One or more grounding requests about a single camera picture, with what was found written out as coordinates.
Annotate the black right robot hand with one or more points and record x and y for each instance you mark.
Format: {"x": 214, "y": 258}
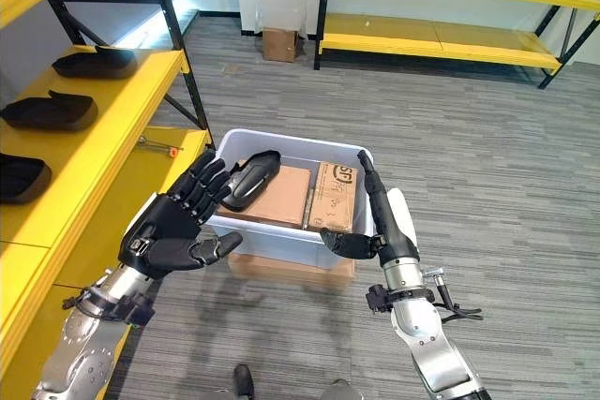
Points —
{"x": 393, "y": 217}

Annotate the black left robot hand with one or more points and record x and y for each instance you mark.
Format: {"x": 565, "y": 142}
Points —
{"x": 164, "y": 226}

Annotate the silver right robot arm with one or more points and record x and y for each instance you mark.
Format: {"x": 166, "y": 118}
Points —
{"x": 424, "y": 330}

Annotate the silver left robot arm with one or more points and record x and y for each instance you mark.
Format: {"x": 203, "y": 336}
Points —
{"x": 89, "y": 339}

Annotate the printed brown cardboard box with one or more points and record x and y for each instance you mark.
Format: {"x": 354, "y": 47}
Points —
{"x": 335, "y": 198}

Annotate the white plastic box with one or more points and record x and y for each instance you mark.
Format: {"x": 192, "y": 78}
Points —
{"x": 300, "y": 241}

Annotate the plain brown cardboard box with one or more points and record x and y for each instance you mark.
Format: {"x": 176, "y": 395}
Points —
{"x": 281, "y": 198}

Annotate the small brown cardboard box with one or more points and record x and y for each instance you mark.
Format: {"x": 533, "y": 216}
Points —
{"x": 280, "y": 44}

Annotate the tool with orange tip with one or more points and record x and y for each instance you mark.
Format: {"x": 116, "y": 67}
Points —
{"x": 159, "y": 146}

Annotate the dark robot foot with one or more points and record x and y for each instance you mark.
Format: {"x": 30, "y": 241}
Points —
{"x": 244, "y": 381}

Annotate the clear plastic sheet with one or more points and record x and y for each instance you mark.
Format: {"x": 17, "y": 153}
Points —
{"x": 281, "y": 9}

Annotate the yellow shelf with black frame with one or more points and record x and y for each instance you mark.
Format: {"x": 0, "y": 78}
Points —
{"x": 450, "y": 16}
{"x": 79, "y": 137}

